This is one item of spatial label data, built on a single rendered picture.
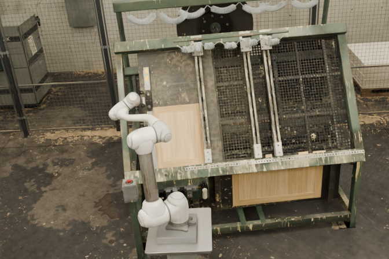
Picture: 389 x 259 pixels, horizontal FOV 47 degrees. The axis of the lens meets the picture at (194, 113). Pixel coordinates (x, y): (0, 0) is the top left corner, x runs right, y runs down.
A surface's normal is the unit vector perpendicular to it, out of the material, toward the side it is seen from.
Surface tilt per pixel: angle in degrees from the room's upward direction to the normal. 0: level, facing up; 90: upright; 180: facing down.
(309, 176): 90
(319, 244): 0
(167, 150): 55
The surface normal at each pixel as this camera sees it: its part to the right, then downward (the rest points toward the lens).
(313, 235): -0.07, -0.89
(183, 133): 0.03, -0.15
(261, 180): 0.08, 0.44
